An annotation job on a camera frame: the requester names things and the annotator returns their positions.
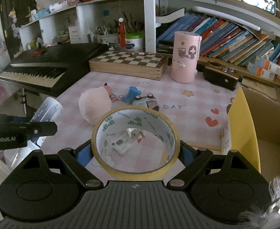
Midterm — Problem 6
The row of leaning books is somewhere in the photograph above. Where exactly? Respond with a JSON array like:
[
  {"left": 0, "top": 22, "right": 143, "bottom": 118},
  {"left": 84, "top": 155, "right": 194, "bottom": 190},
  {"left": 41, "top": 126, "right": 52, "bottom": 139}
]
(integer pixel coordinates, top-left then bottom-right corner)
[{"left": 157, "top": 13, "right": 280, "bottom": 67}]

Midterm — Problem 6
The pink checkered tablecloth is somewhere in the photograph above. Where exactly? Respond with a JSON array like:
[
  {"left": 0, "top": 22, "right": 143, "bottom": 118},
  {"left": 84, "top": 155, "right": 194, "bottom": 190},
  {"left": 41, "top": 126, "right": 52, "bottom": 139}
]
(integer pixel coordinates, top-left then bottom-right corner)
[{"left": 42, "top": 72, "right": 236, "bottom": 173}]

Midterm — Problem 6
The white charger plug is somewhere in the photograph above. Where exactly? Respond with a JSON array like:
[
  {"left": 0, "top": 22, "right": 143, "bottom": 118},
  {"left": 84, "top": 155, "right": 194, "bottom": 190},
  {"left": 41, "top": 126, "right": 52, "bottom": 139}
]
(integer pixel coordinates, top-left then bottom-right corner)
[{"left": 112, "top": 128, "right": 145, "bottom": 156}]

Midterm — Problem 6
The dark brown wooden box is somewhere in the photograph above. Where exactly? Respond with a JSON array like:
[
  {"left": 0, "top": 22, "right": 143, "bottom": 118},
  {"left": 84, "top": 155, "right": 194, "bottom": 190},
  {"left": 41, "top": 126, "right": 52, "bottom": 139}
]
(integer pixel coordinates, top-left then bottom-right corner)
[{"left": 203, "top": 61, "right": 240, "bottom": 91}]

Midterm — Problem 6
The pink cylinder container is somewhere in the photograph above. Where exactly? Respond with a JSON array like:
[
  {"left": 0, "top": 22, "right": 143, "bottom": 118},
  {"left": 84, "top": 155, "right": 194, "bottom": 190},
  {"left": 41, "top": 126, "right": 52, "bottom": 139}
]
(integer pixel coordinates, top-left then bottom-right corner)
[{"left": 171, "top": 31, "right": 202, "bottom": 84}]

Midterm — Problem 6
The orange red bottle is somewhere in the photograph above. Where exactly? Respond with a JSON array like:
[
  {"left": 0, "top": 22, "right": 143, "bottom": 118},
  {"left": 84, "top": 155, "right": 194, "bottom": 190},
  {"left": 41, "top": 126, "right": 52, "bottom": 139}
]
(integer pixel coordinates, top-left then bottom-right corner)
[{"left": 118, "top": 17, "right": 125, "bottom": 48}]

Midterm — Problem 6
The white bookshelf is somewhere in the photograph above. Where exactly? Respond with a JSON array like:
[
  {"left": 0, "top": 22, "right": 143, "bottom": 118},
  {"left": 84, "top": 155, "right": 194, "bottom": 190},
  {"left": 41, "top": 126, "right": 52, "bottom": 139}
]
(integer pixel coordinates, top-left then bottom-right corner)
[{"left": 19, "top": 0, "right": 280, "bottom": 52}]

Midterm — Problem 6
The pink plush toy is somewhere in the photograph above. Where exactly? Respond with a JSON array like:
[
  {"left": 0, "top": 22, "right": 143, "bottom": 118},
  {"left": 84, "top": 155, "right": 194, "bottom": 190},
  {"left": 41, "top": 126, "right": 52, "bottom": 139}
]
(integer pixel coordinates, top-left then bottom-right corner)
[{"left": 78, "top": 83, "right": 112, "bottom": 125}]

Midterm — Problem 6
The orange white medicine box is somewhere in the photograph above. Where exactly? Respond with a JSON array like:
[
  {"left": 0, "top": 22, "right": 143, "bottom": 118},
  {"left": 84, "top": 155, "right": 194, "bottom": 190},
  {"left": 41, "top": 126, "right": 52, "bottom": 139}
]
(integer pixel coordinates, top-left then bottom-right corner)
[{"left": 247, "top": 56, "right": 280, "bottom": 81}]

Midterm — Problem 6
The yellow cardboard box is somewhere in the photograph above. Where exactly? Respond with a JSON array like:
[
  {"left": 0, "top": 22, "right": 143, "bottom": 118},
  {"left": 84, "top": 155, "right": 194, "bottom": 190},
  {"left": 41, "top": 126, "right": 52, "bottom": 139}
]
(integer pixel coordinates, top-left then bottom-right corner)
[{"left": 221, "top": 87, "right": 280, "bottom": 182}]

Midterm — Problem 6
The white green lid jar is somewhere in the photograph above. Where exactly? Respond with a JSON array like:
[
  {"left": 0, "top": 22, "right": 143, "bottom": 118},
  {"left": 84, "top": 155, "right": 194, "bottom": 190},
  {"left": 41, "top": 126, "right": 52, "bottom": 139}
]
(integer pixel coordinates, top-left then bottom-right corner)
[{"left": 125, "top": 31, "right": 144, "bottom": 52}]

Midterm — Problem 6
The yellow tape roll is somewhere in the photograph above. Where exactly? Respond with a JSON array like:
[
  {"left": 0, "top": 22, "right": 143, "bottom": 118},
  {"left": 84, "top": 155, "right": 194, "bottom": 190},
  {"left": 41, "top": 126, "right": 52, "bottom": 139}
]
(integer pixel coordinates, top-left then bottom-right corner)
[{"left": 91, "top": 106, "right": 180, "bottom": 181}]

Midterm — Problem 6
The phone on shelf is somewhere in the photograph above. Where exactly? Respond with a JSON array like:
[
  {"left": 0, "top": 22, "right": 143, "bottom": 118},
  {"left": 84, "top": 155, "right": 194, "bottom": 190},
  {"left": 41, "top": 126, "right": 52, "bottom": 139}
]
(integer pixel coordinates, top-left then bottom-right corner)
[{"left": 242, "top": 0, "right": 276, "bottom": 15}]

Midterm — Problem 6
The black electronic keyboard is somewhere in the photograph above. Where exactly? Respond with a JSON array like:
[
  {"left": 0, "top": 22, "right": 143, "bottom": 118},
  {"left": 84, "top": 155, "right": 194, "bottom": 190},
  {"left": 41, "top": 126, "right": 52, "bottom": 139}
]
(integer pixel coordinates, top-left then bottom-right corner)
[{"left": 0, "top": 43, "right": 108, "bottom": 97}]

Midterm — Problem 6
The wooden chess board box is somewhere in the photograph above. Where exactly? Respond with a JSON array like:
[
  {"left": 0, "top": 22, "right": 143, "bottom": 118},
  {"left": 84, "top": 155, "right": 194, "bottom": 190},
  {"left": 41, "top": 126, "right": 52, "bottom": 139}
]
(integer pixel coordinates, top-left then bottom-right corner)
[{"left": 89, "top": 51, "right": 168, "bottom": 80}]

